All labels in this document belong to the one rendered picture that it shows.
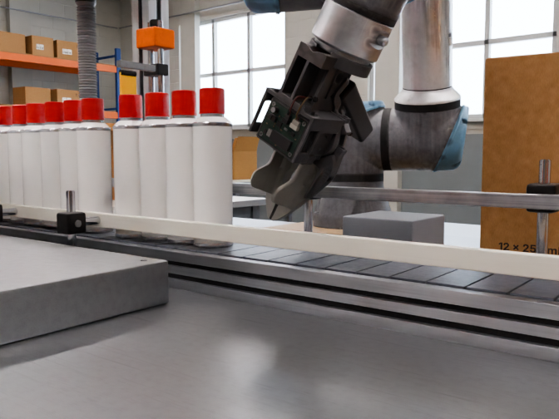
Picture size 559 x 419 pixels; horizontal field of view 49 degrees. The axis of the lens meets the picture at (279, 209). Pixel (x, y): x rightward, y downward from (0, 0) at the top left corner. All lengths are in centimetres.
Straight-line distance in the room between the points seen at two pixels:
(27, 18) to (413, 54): 863
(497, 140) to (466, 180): 570
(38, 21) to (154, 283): 908
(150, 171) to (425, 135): 49
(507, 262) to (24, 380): 41
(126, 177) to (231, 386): 49
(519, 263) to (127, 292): 39
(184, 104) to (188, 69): 812
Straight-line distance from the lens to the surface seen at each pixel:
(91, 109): 98
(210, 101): 79
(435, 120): 110
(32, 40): 872
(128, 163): 89
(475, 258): 58
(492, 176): 82
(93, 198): 97
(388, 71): 687
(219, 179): 79
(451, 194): 66
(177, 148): 82
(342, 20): 63
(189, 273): 77
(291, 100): 64
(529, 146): 81
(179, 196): 82
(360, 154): 112
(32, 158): 110
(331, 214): 112
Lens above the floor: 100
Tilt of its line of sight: 5 degrees down
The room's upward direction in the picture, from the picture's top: straight up
